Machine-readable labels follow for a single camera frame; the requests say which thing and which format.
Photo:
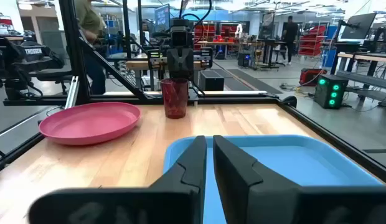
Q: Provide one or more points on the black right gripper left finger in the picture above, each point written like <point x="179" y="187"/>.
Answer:
<point x="124" y="205"/>

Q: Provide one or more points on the black cube box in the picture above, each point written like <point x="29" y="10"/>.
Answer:
<point x="211" y="81"/>

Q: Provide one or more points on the red storage shelves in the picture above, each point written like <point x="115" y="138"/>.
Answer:
<point x="205" y="31"/>

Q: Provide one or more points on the rack of red bins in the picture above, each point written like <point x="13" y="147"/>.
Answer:
<point x="314" y="40"/>

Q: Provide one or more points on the small computer blue light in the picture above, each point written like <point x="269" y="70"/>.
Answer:
<point x="244" y="59"/>

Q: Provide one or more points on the pink round plate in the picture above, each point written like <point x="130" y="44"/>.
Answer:
<point x="87" y="124"/>

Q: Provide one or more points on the black table clamp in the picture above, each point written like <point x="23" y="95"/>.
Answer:
<point x="291" y="101"/>

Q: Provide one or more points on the person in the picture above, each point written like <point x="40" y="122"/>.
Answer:
<point x="289" y="34"/>
<point x="87" y="18"/>

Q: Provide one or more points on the black table frame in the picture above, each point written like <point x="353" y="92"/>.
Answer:
<point x="211" y="100"/>

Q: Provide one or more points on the red box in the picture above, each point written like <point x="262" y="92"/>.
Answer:
<point x="311" y="76"/>

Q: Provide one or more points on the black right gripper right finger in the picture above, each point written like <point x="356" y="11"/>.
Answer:
<point x="274" y="202"/>

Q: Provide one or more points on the black monitor on stand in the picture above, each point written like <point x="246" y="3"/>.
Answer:
<point x="358" y="26"/>

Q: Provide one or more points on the silver aluminium rail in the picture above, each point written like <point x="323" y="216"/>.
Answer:
<point x="72" y="93"/>

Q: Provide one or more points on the dark display screen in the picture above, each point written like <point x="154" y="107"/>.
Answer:
<point x="162" y="17"/>

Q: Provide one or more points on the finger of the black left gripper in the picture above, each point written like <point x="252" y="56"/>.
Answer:
<point x="187" y="63"/>
<point x="173" y="63"/>

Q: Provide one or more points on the black computer tower green lights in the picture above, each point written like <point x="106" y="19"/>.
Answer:
<point x="339" y="93"/>

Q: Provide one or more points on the black Trossen-labelled spare robot arm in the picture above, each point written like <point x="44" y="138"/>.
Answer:
<point x="34" y="59"/>

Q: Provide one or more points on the blue plastic tray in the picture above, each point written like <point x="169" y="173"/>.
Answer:
<point x="289" y="161"/>

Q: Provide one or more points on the red translucent cup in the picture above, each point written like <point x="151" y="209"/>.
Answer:
<point x="174" y="99"/>

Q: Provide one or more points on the wooden-top desk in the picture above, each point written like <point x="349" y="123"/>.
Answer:
<point x="367" y="57"/>

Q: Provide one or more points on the wooden workbench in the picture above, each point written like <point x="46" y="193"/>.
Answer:
<point x="137" y="64"/>

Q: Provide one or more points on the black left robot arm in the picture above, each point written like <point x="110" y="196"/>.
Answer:
<point x="180" y="22"/>

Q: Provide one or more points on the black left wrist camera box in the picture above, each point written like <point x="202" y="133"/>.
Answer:
<point x="180" y="39"/>

